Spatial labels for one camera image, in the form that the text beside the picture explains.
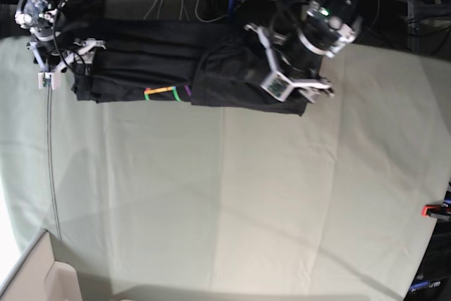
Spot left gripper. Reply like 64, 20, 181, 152
245, 23, 335, 103

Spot black t-shirt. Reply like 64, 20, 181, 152
72, 18, 308, 116

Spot red clamp right edge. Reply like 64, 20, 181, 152
422, 204, 450, 222

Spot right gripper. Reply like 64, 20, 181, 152
27, 38, 106, 73

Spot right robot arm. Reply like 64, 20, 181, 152
15, 0, 105, 73

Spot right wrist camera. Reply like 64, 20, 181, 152
37, 71, 61, 90

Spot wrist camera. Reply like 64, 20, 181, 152
37, 71, 61, 90
261, 71, 294, 102

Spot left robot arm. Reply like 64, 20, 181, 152
245, 0, 362, 103

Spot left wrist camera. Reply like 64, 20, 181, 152
261, 71, 294, 102

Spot green table cloth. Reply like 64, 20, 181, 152
1, 37, 450, 300

